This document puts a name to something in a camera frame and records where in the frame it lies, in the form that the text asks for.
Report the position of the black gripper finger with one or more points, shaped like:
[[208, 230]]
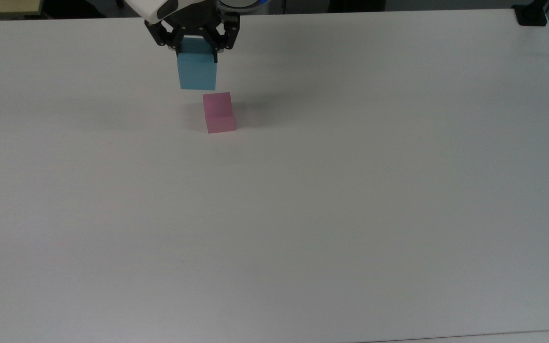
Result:
[[176, 40], [216, 45]]

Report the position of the black table clamp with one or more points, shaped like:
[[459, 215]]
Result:
[[532, 15]]

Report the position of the yellow wooden board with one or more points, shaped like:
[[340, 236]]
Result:
[[3, 7]]

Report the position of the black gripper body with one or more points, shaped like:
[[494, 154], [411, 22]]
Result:
[[198, 21]]

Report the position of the pink cube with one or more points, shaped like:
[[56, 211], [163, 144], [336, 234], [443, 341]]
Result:
[[219, 116]]

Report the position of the blue cube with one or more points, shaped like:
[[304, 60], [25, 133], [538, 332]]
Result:
[[197, 71]]

